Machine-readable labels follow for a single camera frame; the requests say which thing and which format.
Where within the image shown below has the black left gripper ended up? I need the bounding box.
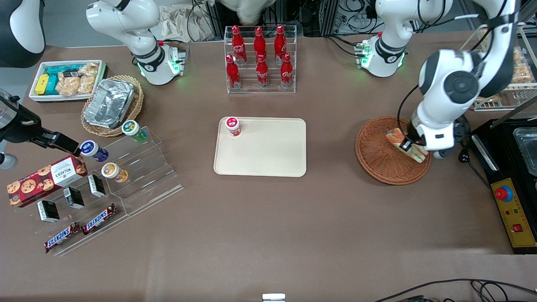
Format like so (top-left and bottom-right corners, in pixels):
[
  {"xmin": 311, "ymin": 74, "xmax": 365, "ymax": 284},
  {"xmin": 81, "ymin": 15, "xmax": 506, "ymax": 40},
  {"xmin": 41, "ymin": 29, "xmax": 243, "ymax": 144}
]
[{"xmin": 398, "ymin": 117, "xmax": 473, "ymax": 161}]

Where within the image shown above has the small black carton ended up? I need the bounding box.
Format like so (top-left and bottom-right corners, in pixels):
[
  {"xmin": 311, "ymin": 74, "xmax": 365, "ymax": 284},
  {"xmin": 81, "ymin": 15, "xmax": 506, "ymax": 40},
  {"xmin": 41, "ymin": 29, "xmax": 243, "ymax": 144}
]
[
  {"xmin": 37, "ymin": 200, "xmax": 60, "ymax": 223},
  {"xmin": 87, "ymin": 174, "xmax": 106, "ymax": 198},
  {"xmin": 63, "ymin": 187, "xmax": 85, "ymax": 209}
]

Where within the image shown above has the red emergency stop button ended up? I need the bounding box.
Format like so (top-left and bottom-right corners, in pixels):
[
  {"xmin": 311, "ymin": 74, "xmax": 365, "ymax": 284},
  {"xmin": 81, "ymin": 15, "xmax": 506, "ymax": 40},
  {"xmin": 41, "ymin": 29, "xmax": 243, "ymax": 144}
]
[{"xmin": 494, "ymin": 185, "xmax": 514, "ymax": 202}]

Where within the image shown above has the teal long package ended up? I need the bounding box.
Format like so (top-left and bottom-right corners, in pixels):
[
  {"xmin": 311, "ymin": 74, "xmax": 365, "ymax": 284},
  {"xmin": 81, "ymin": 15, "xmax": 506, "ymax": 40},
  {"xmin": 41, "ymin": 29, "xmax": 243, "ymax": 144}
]
[{"xmin": 45, "ymin": 64, "xmax": 83, "ymax": 77}]

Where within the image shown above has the clear acrylic stepped snack stand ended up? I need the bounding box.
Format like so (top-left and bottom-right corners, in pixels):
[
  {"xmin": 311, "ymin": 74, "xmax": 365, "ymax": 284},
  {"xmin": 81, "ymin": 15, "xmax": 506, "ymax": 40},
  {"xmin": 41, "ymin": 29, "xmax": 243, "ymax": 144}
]
[{"xmin": 15, "ymin": 166, "xmax": 128, "ymax": 257}]

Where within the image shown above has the black cable with plug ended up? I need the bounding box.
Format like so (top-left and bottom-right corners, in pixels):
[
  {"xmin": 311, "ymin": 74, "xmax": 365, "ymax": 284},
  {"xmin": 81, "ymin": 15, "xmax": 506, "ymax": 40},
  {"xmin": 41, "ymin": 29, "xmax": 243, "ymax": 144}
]
[{"xmin": 458, "ymin": 143, "xmax": 491, "ymax": 189}]

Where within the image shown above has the green lid cup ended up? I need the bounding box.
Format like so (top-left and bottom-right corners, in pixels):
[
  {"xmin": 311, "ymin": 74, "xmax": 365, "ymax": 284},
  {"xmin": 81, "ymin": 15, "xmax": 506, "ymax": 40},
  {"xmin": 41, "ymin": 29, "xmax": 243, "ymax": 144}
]
[{"xmin": 121, "ymin": 120, "xmax": 148, "ymax": 143}]

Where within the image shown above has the black cable at table edge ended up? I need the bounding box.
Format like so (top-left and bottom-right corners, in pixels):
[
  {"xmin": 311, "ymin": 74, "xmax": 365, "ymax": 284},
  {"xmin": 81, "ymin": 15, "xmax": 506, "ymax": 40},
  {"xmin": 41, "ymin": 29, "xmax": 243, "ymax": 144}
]
[{"xmin": 375, "ymin": 278, "xmax": 537, "ymax": 302}]

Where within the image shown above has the black cable bundle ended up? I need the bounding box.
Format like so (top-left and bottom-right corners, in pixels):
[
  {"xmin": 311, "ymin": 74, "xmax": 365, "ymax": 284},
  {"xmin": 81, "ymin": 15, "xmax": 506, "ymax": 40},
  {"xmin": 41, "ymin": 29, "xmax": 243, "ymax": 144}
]
[{"xmin": 323, "ymin": 34, "xmax": 366, "ymax": 58}]

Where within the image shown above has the light tan wicker basket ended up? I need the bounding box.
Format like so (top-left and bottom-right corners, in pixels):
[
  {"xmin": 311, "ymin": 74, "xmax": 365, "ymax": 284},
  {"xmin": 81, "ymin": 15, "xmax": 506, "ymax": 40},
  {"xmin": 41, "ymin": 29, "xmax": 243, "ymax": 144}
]
[{"xmin": 81, "ymin": 75, "xmax": 144, "ymax": 138}]

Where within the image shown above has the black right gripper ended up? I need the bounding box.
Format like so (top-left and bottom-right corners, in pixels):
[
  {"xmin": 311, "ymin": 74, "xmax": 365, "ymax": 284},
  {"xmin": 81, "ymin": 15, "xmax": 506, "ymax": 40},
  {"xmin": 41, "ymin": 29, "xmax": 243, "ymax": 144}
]
[{"xmin": 0, "ymin": 97, "xmax": 81, "ymax": 157}]

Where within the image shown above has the wire bread rack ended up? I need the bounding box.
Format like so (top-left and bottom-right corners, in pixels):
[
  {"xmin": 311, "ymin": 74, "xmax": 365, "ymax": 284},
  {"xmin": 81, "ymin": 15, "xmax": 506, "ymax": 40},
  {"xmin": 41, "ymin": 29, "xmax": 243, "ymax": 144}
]
[{"xmin": 459, "ymin": 23, "xmax": 537, "ymax": 112}]

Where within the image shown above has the clear acrylic bottle rack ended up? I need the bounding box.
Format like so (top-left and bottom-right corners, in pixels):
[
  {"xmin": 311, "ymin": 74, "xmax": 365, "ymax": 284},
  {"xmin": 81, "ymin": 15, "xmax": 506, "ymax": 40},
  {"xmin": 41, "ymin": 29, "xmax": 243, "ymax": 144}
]
[{"xmin": 224, "ymin": 24, "xmax": 297, "ymax": 94}]

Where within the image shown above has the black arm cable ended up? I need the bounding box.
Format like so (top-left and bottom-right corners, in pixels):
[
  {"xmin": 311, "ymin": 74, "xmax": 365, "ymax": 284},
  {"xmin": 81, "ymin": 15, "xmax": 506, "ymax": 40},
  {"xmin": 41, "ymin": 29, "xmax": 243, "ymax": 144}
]
[{"xmin": 396, "ymin": 84, "xmax": 422, "ymax": 143}]

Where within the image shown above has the silver foil container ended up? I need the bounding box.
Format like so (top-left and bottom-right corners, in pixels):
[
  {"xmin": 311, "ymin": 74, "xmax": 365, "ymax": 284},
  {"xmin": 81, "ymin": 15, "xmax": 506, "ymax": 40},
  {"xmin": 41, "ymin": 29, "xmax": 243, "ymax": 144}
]
[{"xmin": 83, "ymin": 78, "xmax": 136, "ymax": 129}]

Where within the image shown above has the person in beige jacket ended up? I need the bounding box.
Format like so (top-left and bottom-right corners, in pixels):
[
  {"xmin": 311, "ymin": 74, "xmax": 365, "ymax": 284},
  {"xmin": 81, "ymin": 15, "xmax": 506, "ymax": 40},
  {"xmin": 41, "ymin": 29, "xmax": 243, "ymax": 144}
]
[{"xmin": 220, "ymin": 0, "xmax": 277, "ymax": 25}]

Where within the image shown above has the red cookie box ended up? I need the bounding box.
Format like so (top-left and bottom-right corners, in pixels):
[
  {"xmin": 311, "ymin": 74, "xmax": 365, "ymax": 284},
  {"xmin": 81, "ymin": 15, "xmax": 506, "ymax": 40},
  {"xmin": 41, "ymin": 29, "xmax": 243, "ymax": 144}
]
[{"xmin": 7, "ymin": 155, "xmax": 89, "ymax": 208}]

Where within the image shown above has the crumpled beige paper bag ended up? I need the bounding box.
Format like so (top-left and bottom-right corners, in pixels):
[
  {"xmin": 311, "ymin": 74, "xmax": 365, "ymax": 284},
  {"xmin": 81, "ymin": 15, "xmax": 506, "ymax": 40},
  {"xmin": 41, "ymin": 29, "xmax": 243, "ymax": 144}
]
[{"xmin": 159, "ymin": 5, "xmax": 215, "ymax": 42}]

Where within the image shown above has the white rectangular bin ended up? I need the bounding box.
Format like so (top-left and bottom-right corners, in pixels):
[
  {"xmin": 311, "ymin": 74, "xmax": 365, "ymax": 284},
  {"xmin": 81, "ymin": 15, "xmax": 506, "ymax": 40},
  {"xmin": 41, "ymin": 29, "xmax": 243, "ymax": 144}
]
[{"xmin": 28, "ymin": 60, "xmax": 108, "ymax": 103}]

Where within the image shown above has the yellow black control box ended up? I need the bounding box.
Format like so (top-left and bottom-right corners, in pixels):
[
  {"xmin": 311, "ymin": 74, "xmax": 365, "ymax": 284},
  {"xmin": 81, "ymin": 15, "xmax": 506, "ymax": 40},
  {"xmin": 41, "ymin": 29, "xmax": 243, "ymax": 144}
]
[{"xmin": 490, "ymin": 177, "xmax": 537, "ymax": 255}]

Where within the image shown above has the clear acrylic stepped cup stand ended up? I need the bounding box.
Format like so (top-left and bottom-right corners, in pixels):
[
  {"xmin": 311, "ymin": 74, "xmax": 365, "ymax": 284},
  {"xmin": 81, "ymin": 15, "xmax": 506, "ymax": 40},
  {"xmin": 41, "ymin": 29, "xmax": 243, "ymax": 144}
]
[{"xmin": 99, "ymin": 126, "xmax": 184, "ymax": 216}]

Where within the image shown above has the yellow small box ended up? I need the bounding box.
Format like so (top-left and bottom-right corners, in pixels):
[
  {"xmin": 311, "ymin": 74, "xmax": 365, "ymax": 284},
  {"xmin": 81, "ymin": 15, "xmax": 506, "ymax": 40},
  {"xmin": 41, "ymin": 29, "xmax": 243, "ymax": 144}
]
[{"xmin": 35, "ymin": 74, "xmax": 50, "ymax": 96}]

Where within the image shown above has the triangular sandwich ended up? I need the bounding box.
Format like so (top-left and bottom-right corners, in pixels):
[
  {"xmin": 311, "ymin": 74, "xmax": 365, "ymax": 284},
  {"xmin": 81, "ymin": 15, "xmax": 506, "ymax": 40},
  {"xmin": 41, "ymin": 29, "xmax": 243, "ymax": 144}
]
[{"xmin": 385, "ymin": 128, "xmax": 430, "ymax": 164}]

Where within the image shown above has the blue lid purple cup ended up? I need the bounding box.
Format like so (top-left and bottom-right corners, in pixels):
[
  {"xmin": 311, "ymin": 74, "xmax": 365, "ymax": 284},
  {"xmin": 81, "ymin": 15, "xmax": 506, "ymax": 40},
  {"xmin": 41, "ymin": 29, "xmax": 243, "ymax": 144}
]
[{"xmin": 79, "ymin": 140, "xmax": 109, "ymax": 163}]

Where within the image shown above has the black tabletop appliance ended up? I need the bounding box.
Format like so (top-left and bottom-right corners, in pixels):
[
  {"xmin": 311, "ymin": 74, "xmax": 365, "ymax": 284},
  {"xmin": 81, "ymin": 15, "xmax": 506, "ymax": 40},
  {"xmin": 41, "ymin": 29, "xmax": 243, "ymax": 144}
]
[{"xmin": 472, "ymin": 120, "xmax": 537, "ymax": 189}]

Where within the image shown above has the brown round wicker basket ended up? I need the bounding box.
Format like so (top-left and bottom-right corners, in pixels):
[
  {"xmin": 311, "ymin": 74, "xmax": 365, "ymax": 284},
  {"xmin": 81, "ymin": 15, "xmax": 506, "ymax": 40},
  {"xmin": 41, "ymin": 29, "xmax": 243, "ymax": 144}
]
[{"xmin": 355, "ymin": 116, "xmax": 432, "ymax": 186}]

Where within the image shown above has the red lid white cup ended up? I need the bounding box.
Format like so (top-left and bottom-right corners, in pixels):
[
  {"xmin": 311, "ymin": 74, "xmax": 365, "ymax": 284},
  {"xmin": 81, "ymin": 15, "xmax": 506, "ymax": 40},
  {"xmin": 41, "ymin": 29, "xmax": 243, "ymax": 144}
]
[{"xmin": 225, "ymin": 116, "xmax": 242, "ymax": 138}]

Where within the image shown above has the Snickers chocolate bar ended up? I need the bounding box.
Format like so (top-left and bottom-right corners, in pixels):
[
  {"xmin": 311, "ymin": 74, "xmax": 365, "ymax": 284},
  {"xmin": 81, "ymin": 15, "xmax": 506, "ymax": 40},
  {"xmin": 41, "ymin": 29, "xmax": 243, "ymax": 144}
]
[
  {"xmin": 82, "ymin": 203, "xmax": 118, "ymax": 235},
  {"xmin": 44, "ymin": 222, "xmax": 82, "ymax": 253}
]

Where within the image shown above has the red cola bottle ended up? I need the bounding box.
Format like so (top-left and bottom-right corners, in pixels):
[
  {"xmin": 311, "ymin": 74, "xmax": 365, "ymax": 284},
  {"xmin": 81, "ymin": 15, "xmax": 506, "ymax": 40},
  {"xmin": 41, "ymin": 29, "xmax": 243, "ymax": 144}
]
[
  {"xmin": 280, "ymin": 53, "xmax": 294, "ymax": 89},
  {"xmin": 274, "ymin": 24, "xmax": 288, "ymax": 64},
  {"xmin": 232, "ymin": 25, "xmax": 247, "ymax": 64},
  {"xmin": 226, "ymin": 55, "xmax": 242, "ymax": 89},
  {"xmin": 255, "ymin": 55, "xmax": 270, "ymax": 89},
  {"xmin": 253, "ymin": 27, "xmax": 267, "ymax": 63}
]

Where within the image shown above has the beige plastic tray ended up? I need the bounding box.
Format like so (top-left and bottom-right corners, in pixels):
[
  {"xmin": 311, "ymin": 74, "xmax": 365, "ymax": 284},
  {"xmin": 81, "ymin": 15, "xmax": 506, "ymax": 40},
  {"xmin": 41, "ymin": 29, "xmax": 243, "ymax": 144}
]
[{"xmin": 213, "ymin": 117, "xmax": 308, "ymax": 178}]

